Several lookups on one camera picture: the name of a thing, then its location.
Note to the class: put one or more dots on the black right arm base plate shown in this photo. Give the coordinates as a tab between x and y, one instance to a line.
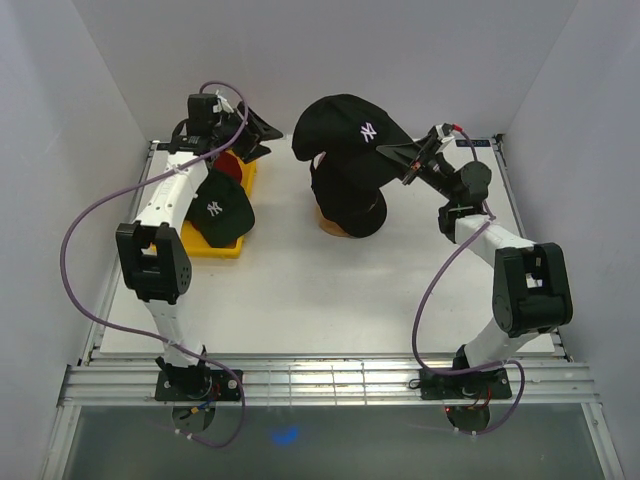
468	386

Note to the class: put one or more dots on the dark green NY cap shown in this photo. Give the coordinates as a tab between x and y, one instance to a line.
221	211

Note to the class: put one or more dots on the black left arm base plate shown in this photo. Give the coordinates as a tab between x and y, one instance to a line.
198	385

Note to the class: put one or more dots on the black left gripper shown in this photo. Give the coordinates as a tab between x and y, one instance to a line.
256	128

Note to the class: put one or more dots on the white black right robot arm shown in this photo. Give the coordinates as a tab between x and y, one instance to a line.
531	294

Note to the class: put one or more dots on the black NY baseball cap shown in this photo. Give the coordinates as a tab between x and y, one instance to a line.
344	124

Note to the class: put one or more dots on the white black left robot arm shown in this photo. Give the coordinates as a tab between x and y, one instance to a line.
154	262

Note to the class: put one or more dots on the aluminium table frame rail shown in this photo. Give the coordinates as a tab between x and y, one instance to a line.
287	382

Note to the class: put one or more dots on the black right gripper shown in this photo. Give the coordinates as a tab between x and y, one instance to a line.
408	153

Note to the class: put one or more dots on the yellow plastic bin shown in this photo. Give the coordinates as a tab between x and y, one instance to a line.
194	243

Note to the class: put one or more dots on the black cap gold logo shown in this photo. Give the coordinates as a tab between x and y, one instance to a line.
360	212

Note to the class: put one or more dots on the red baseball cap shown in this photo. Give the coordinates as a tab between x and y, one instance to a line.
227	163

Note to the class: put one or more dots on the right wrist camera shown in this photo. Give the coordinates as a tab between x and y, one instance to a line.
446	132

